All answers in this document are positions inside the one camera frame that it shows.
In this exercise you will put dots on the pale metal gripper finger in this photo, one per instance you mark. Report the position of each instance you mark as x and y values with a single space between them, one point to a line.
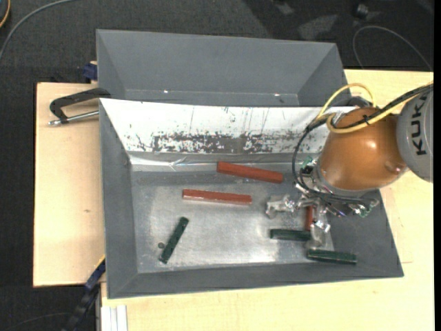
320 231
280 205

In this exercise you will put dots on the short red-brown flat block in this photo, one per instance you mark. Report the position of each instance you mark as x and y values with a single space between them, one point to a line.
308 219

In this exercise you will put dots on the dark green flat block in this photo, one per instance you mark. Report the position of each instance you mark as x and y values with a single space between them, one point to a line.
332 256
174 240
289 234

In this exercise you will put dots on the grey metal bin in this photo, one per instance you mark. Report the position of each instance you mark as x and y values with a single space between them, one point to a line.
220 226

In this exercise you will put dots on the pale wood board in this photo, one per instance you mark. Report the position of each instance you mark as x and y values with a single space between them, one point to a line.
69 191

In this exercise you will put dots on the black cylinder on white bracket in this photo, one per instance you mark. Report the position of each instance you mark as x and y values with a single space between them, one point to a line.
306 171

